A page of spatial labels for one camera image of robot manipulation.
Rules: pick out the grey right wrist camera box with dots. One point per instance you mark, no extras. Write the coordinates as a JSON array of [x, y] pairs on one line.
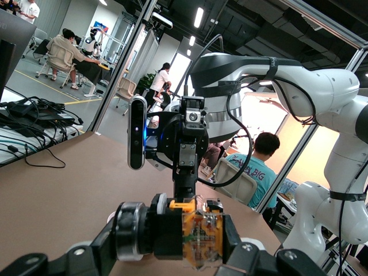
[[137, 143]]

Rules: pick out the person in teal shirt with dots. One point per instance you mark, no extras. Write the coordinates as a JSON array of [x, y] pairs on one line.
[[258, 172]]

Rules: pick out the slanted aluminium frame post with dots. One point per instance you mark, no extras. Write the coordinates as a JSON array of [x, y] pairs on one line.
[[123, 66]]

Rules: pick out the person in white t-shirt standing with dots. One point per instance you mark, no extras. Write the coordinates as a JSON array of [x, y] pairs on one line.
[[28, 10]]

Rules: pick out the white overhead sensor bar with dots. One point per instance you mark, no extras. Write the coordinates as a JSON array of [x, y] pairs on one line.
[[162, 20]]

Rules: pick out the white humanoid robot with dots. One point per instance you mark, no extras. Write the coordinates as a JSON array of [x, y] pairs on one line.
[[92, 40]]

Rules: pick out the white office chair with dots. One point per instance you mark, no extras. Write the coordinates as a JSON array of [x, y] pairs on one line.
[[59, 59]]

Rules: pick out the short ceiling light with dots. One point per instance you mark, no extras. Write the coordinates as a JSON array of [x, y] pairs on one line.
[[192, 40]]

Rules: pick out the person in beige hoodie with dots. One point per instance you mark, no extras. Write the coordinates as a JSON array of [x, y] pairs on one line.
[[61, 46]]

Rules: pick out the beige chair with slatted back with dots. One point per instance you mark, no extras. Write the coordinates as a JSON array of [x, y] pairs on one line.
[[235, 184]]

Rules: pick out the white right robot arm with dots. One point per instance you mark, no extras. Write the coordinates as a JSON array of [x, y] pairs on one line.
[[316, 83]]

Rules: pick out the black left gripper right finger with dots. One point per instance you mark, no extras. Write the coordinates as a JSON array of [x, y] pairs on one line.
[[247, 258]]

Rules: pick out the dark monitor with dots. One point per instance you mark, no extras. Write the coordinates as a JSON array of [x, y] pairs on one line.
[[14, 34]]

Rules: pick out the beige shell chair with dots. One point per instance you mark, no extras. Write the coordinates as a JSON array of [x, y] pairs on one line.
[[126, 89]]

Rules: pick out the aluminium window frame post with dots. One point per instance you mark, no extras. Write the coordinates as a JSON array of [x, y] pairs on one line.
[[287, 166]]

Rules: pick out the green potted plant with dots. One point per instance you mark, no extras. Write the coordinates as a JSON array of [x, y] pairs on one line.
[[145, 83]]

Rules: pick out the person in white shirt bending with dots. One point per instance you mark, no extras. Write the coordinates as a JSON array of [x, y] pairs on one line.
[[161, 79]]

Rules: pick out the orange push button switch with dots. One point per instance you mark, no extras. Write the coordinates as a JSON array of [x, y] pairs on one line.
[[169, 230]]

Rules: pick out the long ceiling light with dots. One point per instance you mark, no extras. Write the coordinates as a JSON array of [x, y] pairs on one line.
[[198, 17]]

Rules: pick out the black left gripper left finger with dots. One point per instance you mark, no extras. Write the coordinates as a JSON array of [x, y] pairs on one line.
[[97, 256]]

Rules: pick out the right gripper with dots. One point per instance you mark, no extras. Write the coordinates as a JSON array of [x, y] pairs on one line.
[[166, 138]]

